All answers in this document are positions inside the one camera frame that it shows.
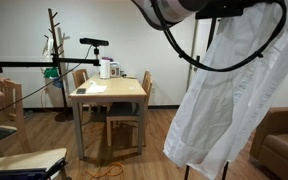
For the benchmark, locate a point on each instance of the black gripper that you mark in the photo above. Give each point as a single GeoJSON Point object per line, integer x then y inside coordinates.
{"type": "Point", "coordinates": [250, 3]}

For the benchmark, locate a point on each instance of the white long-sleeved shirt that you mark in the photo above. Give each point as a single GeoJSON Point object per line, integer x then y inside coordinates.
{"type": "Point", "coordinates": [224, 116]}

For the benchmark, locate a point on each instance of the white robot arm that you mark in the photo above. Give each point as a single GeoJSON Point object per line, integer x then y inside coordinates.
{"type": "Point", "coordinates": [170, 11]}

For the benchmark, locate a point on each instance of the brown leather sofa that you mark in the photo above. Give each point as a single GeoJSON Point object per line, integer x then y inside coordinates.
{"type": "Point", "coordinates": [284, 146]}

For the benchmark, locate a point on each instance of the small purple object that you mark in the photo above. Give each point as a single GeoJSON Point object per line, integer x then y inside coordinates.
{"type": "Point", "coordinates": [106, 58]}

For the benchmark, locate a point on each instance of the light wooden dining table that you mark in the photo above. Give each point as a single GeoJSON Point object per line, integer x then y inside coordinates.
{"type": "Point", "coordinates": [117, 88]}

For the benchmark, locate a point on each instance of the white paper towel roll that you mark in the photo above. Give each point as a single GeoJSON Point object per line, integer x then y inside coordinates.
{"type": "Point", "coordinates": [105, 69]}

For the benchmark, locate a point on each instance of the wooden dining chair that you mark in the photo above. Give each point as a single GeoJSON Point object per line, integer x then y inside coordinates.
{"type": "Point", "coordinates": [80, 77]}
{"type": "Point", "coordinates": [124, 110]}

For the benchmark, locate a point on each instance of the white paper sheet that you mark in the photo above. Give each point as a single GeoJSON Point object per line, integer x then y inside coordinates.
{"type": "Point", "coordinates": [96, 89]}

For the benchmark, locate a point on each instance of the black smartphone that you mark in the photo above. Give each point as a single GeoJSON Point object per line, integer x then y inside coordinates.
{"type": "Point", "coordinates": [81, 91]}

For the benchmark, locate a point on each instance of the wooden coat tree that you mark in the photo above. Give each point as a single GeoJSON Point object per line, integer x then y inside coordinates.
{"type": "Point", "coordinates": [53, 33]}

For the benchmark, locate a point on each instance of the white plastic bag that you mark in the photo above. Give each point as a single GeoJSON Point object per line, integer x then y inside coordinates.
{"type": "Point", "coordinates": [47, 50]}

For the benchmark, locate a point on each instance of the green bag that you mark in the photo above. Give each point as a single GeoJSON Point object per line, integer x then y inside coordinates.
{"type": "Point", "coordinates": [51, 72]}

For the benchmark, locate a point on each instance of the wooden board with black edge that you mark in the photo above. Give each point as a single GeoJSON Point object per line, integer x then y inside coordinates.
{"type": "Point", "coordinates": [24, 160]}

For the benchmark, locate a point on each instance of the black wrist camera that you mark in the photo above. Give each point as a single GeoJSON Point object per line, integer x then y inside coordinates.
{"type": "Point", "coordinates": [219, 13]}

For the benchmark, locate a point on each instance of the black stereo camera bar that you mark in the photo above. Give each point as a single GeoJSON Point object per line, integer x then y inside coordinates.
{"type": "Point", "coordinates": [94, 41]}

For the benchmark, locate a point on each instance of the wooden armchair frame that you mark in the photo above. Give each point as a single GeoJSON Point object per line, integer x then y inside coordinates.
{"type": "Point", "coordinates": [19, 110]}

